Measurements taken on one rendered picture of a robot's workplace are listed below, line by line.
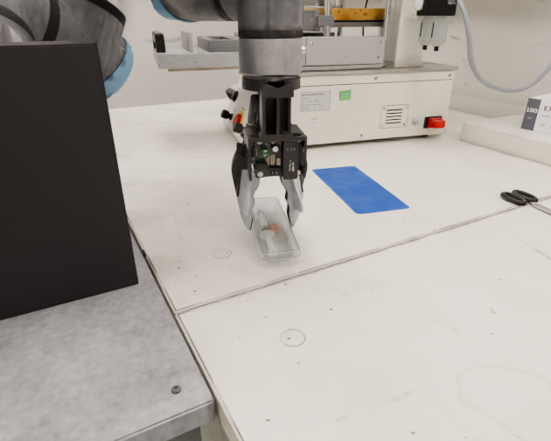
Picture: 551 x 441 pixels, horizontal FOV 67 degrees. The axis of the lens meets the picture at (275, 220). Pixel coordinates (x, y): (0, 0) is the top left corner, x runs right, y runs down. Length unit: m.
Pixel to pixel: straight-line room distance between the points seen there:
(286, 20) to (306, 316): 0.32
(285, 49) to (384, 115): 0.64
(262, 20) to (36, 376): 0.41
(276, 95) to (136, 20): 2.02
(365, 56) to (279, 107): 0.57
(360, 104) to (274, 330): 0.72
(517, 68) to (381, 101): 0.53
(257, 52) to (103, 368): 0.36
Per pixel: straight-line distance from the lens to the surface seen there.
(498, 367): 0.46
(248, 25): 0.50
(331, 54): 1.02
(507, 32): 1.53
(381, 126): 1.11
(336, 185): 0.81
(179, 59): 0.99
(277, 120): 0.49
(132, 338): 0.46
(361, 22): 1.12
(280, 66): 0.50
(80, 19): 0.66
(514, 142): 1.13
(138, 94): 2.50
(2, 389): 0.46
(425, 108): 1.17
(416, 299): 0.52
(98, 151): 0.47
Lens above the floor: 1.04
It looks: 26 degrees down
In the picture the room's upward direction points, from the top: straight up
